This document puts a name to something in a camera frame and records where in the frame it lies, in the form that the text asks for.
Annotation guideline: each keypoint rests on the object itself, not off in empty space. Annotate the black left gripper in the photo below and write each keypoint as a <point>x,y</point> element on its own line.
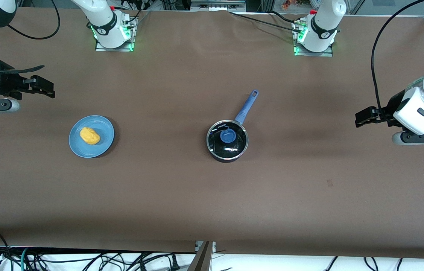
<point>393,104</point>

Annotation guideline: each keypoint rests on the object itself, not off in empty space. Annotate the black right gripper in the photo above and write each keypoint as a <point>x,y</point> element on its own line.
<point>6,83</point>

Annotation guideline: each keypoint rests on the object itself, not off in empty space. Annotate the grey metal device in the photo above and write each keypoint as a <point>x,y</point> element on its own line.
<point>217,5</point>

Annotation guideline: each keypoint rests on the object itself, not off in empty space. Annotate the orange object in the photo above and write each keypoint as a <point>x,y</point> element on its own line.
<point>289,4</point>

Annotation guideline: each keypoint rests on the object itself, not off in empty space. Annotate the glass lid with blue knob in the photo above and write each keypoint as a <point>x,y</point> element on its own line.
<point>228,136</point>

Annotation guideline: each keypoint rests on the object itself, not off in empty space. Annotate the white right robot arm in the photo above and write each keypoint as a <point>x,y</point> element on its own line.
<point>101,19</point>

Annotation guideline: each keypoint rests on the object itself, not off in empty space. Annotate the yellow potato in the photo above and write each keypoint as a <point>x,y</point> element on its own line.
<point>90,136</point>

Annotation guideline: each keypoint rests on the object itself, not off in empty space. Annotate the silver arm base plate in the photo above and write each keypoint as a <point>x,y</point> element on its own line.
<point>311,54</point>
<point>114,49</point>

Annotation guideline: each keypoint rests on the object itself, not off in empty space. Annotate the black power plug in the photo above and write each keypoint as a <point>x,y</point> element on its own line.
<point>174,263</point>

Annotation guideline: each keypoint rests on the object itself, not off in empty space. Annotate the blue round plate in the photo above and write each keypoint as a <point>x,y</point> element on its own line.
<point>103,128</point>

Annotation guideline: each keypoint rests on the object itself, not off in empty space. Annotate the aluminium frame profile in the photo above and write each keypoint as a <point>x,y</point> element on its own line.
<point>202,259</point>

